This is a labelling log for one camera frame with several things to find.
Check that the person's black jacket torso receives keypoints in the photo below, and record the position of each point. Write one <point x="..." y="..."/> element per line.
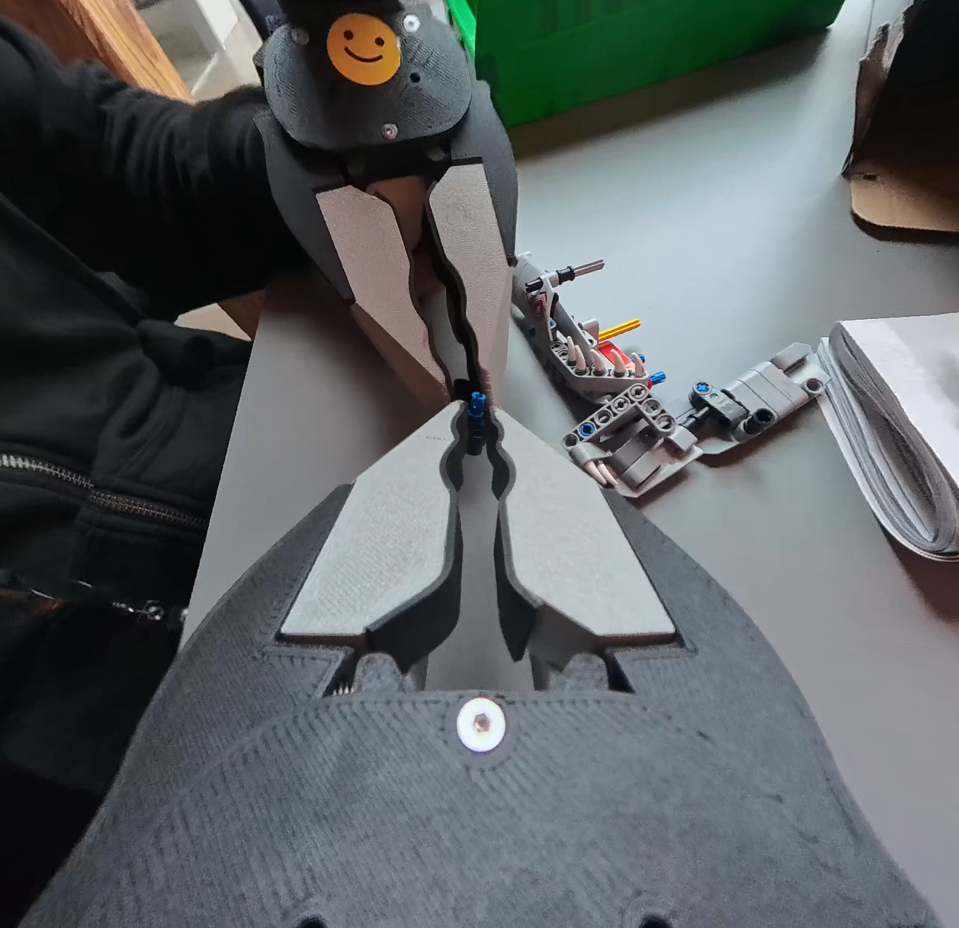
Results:
<point x="75" y="433"/>

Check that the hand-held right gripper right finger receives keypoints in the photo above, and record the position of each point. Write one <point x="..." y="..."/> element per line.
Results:
<point x="584" y="561"/>

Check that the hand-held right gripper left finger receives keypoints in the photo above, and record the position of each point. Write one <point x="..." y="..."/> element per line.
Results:
<point x="367" y="553"/>

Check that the toothed grey lego assembly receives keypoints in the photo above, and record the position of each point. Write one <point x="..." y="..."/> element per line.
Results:
<point x="577" y="343"/>

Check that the person's left forearm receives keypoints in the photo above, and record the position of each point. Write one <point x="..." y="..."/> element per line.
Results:
<point x="150" y="179"/>

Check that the green plastic bin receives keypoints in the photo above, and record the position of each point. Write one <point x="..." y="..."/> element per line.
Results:
<point x="637" y="44"/>

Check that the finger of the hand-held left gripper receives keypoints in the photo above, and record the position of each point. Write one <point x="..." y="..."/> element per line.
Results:
<point x="476" y="269"/>
<point x="367" y="269"/>

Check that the open cardboard lego box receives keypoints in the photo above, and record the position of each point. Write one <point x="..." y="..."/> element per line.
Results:
<point x="914" y="156"/>

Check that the wooden table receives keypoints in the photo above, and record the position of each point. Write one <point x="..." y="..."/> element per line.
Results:
<point x="67" y="6"/>

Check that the lego instruction booklet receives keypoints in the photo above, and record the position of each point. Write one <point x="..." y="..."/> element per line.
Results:
<point x="899" y="433"/>

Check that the person's left hand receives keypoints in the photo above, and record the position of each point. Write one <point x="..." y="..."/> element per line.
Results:
<point x="404" y="209"/>

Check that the blue lego pin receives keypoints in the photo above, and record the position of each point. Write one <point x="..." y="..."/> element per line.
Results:
<point x="476" y="418"/>

